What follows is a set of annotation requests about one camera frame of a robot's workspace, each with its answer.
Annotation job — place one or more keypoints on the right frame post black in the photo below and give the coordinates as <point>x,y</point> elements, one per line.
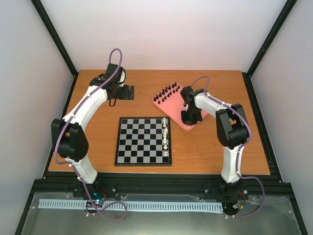
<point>281,18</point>

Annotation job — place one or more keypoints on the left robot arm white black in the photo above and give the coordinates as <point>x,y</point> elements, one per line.
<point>68,134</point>

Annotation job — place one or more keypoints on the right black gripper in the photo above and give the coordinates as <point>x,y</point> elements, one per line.
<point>188,122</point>

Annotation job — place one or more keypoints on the white rook chess piece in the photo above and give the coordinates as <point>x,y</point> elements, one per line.
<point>164,122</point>

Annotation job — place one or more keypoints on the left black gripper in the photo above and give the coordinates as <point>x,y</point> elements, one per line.
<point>126,94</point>

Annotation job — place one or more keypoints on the pink plastic tray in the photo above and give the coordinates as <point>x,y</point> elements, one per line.
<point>175,98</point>

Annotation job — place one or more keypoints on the black aluminium frame base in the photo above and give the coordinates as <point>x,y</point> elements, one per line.
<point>124,183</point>

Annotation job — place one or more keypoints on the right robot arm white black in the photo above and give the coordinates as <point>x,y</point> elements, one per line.
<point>233,132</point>

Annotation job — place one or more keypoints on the frame post black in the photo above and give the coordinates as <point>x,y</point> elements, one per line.
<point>40,9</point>
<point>281,18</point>

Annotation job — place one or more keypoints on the left frame post black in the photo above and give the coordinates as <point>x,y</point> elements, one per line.
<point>40,9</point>

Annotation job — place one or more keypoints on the black and silver chessboard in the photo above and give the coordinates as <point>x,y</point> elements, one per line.
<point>140,142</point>

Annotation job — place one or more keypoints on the light blue cable duct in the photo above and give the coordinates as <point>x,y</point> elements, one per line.
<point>132,206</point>

